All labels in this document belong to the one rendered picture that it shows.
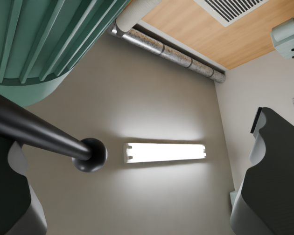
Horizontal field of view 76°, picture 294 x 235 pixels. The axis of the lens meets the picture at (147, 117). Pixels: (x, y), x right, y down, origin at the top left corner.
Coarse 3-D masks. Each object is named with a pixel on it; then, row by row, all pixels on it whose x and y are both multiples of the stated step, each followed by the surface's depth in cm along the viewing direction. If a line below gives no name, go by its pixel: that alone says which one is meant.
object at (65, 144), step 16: (0, 96) 6; (0, 112) 6; (16, 112) 7; (0, 128) 6; (16, 128) 7; (32, 128) 8; (48, 128) 9; (32, 144) 9; (48, 144) 10; (64, 144) 11; (80, 144) 14; (96, 144) 18; (80, 160) 18; (96, 160) 18
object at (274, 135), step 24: (264, 120) 9; (264, 144) 8; (288, 144) 7; (264, 168) 6; (288, 168) 6; (240, 192) 6; (264, 192) 6; (288, 192) 6; (240, 216) 6; (264, 216) 5; (288, 216) 5
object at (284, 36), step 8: (280, 24) 170; (288, 24) 164; (272, 32) 174; (280, 32) 169; (288, 32) 167; (272, 40) 186; (280, 40) 176; (288, 40) 175; (280, 48) 186; (288, 48) 188; (288, 56) 205
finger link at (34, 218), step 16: (0, 144) 8; (16, 144) 8; (0, 160) 7; (16, 160) 8; (0, 176) 6; (16, 176) 6; (0, 192) 6; (16, 192) 6; (32, 192) 6; (0, 208) 5; (16, 208) 5; (32, 208) 6; (0, 224) 5; (16, 224) 5; (32, 224) 6
